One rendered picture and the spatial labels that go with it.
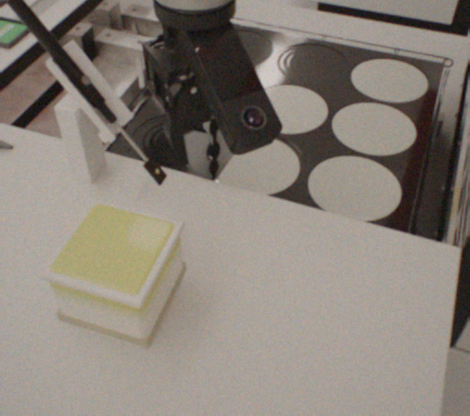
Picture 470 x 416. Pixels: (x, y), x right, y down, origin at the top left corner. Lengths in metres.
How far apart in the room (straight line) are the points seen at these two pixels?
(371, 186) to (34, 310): 0.37
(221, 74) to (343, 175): 0.22
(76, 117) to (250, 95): 0.15
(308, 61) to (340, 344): 0.48
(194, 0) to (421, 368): 0.32
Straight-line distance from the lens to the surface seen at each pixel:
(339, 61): 0.83
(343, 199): 0.63
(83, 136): 0.52
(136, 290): 0.39
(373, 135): 0.71
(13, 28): 0.81
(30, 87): 0.79
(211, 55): 0.50
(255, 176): 0.64
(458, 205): 0.59
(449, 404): 0.74
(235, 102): 0.48
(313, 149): 0.68
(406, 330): 0.46
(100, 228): 0.42
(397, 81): 0.81
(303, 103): 0.75
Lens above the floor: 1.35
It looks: 44 degrees down
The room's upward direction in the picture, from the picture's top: straight up
